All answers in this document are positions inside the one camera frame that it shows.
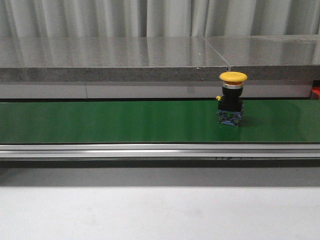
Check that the grey speckled stone slab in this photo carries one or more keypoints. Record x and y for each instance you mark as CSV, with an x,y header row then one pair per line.
x,y
108,59

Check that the green conveyor belt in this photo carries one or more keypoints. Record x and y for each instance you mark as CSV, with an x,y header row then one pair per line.
x,y
163,121

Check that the red object at edge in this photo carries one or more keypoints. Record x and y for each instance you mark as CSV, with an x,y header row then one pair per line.
x,y
315,94

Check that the grey pleated curtain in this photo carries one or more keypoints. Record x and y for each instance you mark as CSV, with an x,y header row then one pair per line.
x,y
158,18

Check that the yellow mushroom push button switch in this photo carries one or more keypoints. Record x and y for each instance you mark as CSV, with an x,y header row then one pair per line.
x,y
230,104

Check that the aluminium conveyor side rail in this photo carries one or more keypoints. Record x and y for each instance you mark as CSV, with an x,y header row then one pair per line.
x,y
215,151

